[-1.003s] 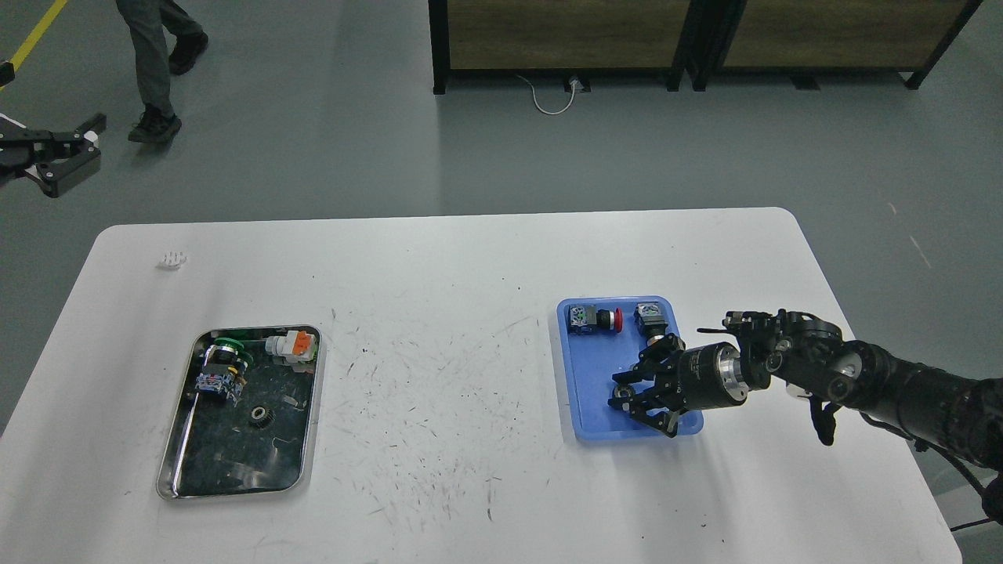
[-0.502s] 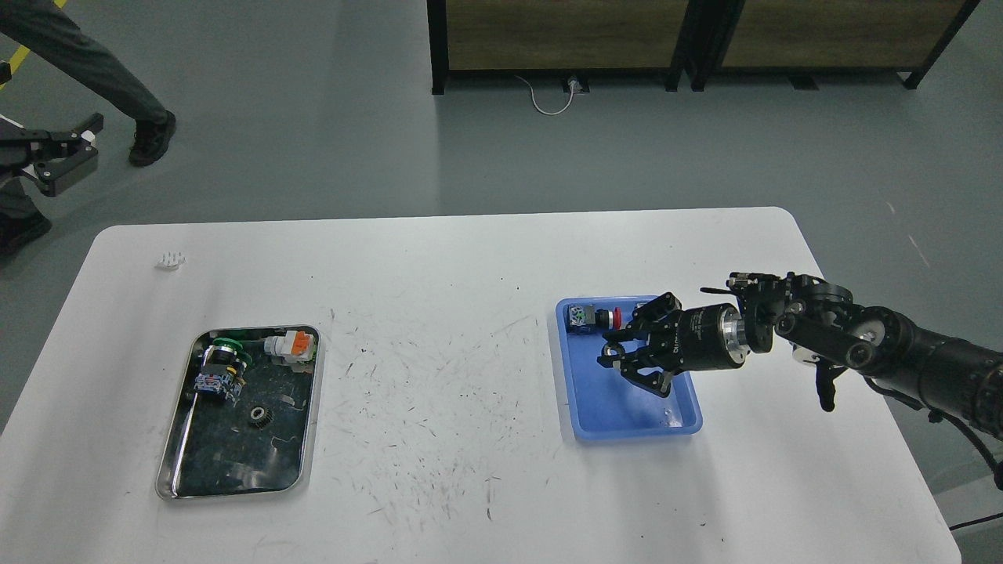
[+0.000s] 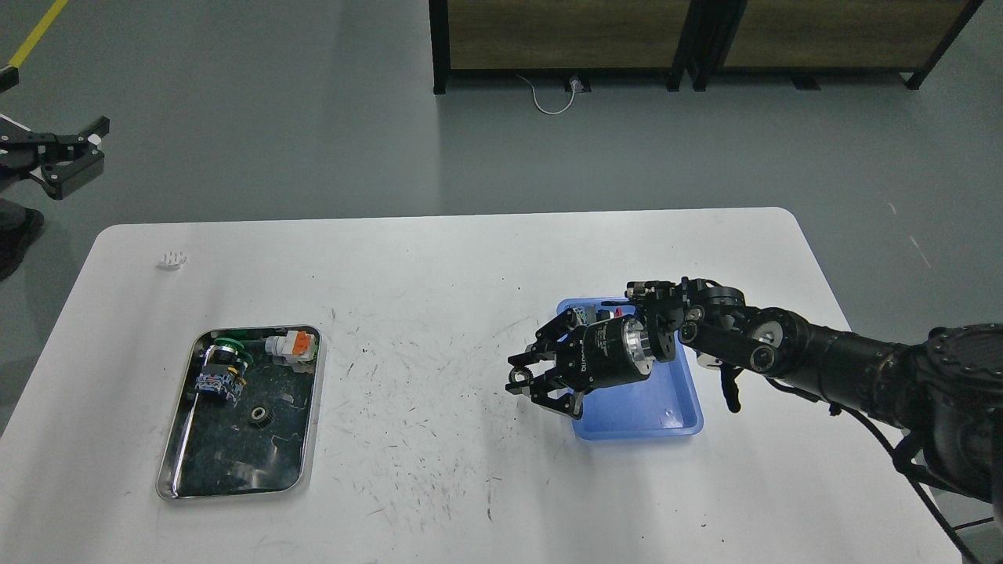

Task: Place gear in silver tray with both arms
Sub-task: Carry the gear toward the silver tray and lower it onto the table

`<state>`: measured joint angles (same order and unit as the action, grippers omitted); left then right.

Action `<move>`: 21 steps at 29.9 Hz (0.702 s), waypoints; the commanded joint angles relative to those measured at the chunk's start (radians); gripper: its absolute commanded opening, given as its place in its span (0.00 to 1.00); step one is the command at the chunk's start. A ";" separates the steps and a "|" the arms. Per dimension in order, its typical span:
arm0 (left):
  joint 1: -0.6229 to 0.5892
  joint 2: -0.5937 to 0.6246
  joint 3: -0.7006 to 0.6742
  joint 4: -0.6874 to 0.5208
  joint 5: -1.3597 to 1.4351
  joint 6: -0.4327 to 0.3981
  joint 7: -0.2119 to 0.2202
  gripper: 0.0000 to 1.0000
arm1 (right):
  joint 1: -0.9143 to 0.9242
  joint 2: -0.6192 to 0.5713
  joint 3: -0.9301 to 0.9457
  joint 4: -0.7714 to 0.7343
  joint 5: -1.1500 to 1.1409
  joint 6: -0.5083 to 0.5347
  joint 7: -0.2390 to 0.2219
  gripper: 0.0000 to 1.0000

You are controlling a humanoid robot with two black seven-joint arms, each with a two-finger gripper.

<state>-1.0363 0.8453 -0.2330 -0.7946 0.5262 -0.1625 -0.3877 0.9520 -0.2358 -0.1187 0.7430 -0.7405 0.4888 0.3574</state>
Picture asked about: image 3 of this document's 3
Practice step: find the small white plastic part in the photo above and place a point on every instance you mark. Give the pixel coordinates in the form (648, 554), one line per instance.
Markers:
(172, 261)

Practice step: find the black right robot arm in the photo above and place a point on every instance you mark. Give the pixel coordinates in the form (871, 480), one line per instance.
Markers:
(935, 407)

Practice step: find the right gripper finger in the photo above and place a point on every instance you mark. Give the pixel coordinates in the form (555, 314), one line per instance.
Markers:
(558, 341)
(549, 393)

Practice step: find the green push button switch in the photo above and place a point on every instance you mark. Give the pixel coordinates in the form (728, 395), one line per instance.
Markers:
(222, 375)

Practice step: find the blue plastic tray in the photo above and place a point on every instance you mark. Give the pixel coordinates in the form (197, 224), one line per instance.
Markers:
(663, 406)

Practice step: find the wooden cabinet black frame left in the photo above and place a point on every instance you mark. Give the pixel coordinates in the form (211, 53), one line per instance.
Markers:
(562, 39)

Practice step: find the silver metal tray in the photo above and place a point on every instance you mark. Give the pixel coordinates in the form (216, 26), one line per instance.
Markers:
(212, 451)

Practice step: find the wooden cabinet black frame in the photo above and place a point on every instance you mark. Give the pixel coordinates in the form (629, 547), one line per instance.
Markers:
(802, 40)
(562, 39)

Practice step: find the wooden cabinet black frame right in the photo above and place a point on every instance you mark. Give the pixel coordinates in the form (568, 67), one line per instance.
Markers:
(802, 40)

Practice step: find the red push button switch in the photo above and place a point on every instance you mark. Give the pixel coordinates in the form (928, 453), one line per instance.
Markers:
(589, 314)

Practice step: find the orange white switch module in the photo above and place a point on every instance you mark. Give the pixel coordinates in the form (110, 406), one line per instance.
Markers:
(293, 348)

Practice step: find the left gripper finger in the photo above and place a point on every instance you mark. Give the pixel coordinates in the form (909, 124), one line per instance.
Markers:
(16, 136)
(60, 180)

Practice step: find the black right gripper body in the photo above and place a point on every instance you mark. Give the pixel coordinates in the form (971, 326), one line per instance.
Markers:
(614, 352)

